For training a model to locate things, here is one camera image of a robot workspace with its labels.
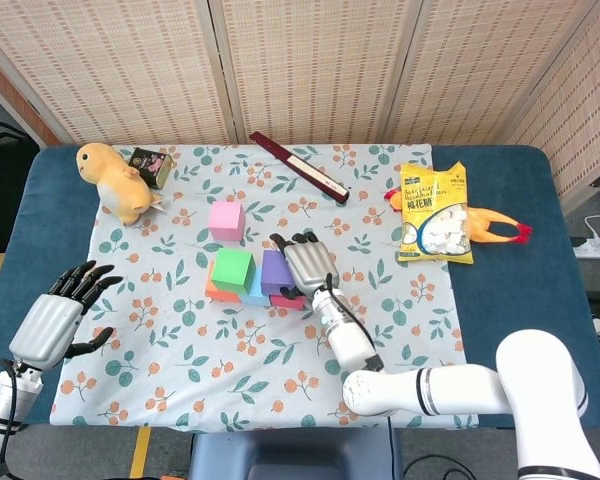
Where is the green foam cube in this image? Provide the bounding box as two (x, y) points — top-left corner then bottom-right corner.
(210, 248), (257, 294)

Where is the floral patterned tablecloth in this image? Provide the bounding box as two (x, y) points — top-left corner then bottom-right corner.
(49, 143), (480, 434)

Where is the orange foam cube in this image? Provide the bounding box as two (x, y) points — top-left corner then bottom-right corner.
(204, 264), (242, 305)

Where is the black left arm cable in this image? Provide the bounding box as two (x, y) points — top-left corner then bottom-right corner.
(0, 358), (21, 480)

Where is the light blue foam cube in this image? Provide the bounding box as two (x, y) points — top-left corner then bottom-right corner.
(239, 279), (272, 308)

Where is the yellow marshmallow bag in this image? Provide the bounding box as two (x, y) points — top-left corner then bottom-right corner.
(397, 160), (475, 265)

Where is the yellow rubber chicken toy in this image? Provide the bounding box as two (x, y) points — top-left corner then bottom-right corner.
(383, 187), (534, 247)

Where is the dark rectangular food tin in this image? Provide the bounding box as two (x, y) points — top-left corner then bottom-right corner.
(128, 146), (174, 190)

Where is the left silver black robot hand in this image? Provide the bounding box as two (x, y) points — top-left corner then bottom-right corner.
(8, 260), (125, 371)

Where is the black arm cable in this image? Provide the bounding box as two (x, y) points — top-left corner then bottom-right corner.
(324, 273), (481, 480)
(0, 358), (21, 480)

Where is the white power strip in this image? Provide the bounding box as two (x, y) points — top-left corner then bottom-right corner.
(572, 237), (600, 260)

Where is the black chair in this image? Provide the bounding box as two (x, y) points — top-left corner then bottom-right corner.
(0, 122), (39, 254)

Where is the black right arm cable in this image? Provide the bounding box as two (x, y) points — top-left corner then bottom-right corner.
(324, 273), (481, 480)

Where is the red foam cube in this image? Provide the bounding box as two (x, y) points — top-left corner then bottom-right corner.
(268, 293), (307, 311)

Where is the pink foam cube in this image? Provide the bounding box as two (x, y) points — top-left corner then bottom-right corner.
(208, 200), (246, 242)

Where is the purple foam cube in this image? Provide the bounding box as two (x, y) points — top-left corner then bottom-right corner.
(260, 249), (297, 297)

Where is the dark red folded fan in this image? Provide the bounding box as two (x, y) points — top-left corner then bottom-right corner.
(249, 131), (351, 205)

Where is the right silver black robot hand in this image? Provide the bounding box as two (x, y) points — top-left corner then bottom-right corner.
(269, 230), (342, 300)

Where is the woven folding screen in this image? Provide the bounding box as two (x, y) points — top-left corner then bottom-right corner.
(0, 0), (600, 201)

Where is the yellow plush animal toy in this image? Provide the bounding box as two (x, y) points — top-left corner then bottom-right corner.
(75, 142), (164, 227)

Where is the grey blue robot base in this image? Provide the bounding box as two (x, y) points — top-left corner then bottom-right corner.
(187, 428), (404, 480)

